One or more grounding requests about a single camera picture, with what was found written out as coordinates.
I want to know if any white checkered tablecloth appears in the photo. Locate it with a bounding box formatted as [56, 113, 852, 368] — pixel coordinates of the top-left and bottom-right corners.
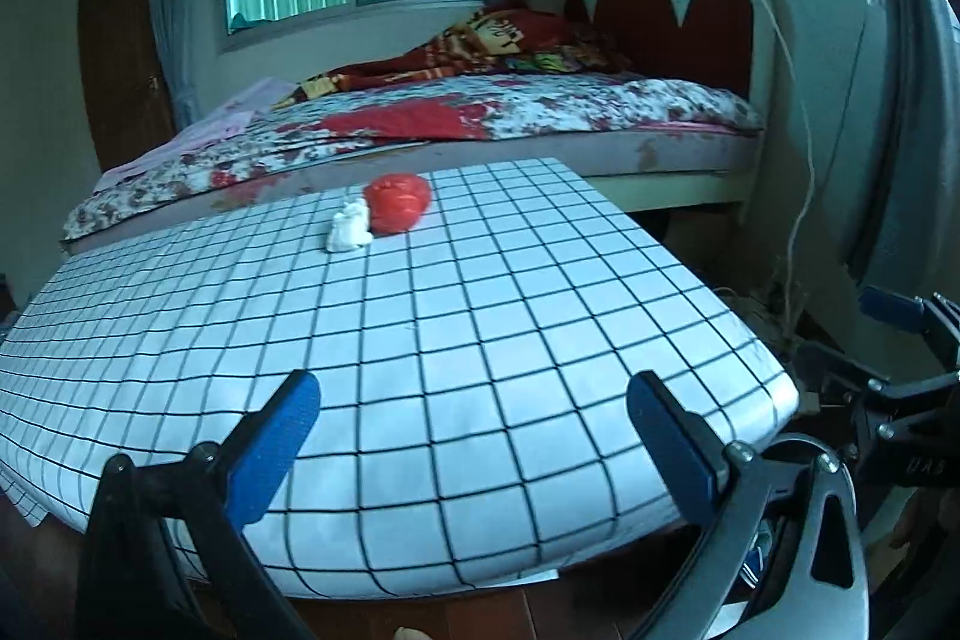
[0, 158, 800, 600]

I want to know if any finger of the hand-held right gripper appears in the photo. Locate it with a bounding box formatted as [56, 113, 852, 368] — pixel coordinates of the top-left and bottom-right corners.
[859, 284, 960, 378]
[795, 340, 890, 405]

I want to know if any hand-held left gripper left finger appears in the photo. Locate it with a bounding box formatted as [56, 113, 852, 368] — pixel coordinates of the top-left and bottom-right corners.
[75, 368, 323, 640]

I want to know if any floral bed sheet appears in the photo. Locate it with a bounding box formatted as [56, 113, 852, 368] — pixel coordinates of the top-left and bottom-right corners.
[60, 74, 766, 244]

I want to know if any pink cloth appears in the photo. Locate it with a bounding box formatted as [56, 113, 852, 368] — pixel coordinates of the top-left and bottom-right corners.
[101, 77, 297, 176]

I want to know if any red printed blanket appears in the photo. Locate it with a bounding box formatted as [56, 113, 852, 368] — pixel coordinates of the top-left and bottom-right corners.
[274, 2, 638, 109]

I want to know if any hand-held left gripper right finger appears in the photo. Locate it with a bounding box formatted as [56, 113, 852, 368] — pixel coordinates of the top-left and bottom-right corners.
[626, 370, 875, 640]

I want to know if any blue grey curtain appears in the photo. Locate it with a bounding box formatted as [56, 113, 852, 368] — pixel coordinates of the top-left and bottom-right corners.
[847, 0, 960, 281]

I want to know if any brown wooden door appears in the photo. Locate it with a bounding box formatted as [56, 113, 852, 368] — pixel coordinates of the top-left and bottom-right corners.
[79, 0, 177, 172]

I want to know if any person's right hand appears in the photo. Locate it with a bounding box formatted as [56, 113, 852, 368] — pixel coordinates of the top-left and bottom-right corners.
[891, 497, 927, 551]

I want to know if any white tissue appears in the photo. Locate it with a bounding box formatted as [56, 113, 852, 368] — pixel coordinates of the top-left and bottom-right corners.
[326, 197, 374, 253]

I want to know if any red plastic bag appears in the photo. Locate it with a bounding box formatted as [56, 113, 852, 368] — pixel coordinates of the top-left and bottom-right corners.
[364, 173, 432, 236]

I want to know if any long white wall cable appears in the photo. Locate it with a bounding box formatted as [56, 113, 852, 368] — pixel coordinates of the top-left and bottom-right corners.
[750, 0, 818, 281]

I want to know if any white bed frame red headboard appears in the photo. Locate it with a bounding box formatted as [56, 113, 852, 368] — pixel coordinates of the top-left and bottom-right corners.
[60, 0, 781, 259]

